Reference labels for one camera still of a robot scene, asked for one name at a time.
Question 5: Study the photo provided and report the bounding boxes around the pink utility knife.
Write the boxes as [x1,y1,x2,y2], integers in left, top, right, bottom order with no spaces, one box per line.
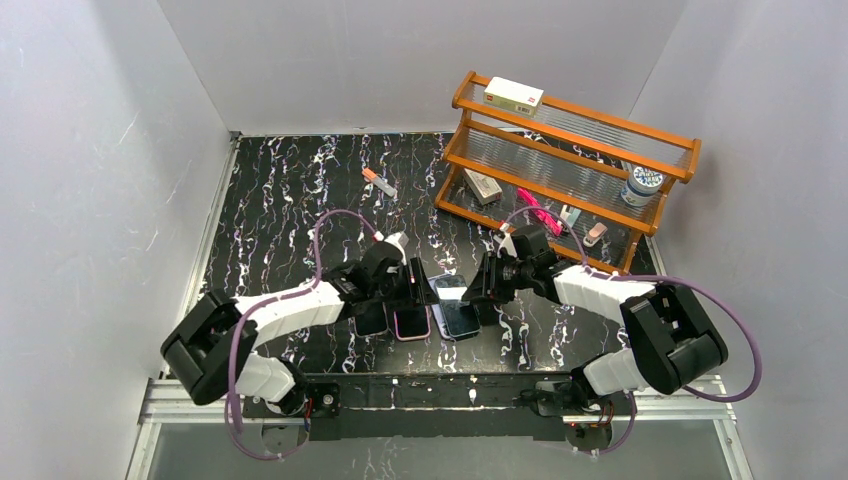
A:
[516,188,563,236]

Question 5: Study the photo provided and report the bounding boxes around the black screen smartphone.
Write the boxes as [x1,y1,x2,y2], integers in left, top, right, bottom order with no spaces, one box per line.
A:
[396,307,430,340]

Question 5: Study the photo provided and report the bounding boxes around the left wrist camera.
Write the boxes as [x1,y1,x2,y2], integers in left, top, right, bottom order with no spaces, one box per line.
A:
[383,231,409,265]

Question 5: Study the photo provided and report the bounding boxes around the lavender phone case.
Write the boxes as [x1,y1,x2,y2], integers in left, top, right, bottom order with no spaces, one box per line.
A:
[429,274,482,342]

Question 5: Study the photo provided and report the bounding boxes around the orange grey marker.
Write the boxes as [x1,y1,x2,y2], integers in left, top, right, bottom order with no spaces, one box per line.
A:
[362,168,397,198]

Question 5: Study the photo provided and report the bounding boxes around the white red carton box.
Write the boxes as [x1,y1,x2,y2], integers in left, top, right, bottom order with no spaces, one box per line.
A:
[483,77,544,118]

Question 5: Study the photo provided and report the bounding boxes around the white blue round jar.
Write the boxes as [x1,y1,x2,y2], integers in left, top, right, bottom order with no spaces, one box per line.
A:
[620,166,665,207]

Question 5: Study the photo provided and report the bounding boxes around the small grey box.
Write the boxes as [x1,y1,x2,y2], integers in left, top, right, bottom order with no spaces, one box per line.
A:
[463,169,503,205]

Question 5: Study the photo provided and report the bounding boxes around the white green stapler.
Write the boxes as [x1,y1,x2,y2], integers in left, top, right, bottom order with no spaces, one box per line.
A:
[558,205,582,229]

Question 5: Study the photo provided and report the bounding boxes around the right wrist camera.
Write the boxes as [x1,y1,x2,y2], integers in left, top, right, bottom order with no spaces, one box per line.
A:
[496,224,518,259]

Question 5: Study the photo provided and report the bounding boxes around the small pink white item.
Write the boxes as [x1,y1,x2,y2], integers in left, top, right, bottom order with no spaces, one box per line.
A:
[582,222,608,248]

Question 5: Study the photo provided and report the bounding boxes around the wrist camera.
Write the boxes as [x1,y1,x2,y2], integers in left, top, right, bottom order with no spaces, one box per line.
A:
[496,224,518,259]
[383,231,409,265]

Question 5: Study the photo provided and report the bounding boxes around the pink phone case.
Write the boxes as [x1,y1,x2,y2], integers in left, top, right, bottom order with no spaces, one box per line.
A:
[393,305,433,343]

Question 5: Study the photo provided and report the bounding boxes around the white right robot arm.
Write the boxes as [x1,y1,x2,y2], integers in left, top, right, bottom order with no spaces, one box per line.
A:
[462,225,728,407]

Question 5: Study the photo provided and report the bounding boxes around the orange wooden shelf rack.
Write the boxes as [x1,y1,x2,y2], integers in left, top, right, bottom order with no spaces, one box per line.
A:
[435,71,702,272]

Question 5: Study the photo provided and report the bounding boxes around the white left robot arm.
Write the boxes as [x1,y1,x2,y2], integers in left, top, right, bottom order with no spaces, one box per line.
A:
[160,240,438,415]

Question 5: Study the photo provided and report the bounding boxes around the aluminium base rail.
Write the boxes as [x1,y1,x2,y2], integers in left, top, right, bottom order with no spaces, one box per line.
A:
[138,374,737,424]

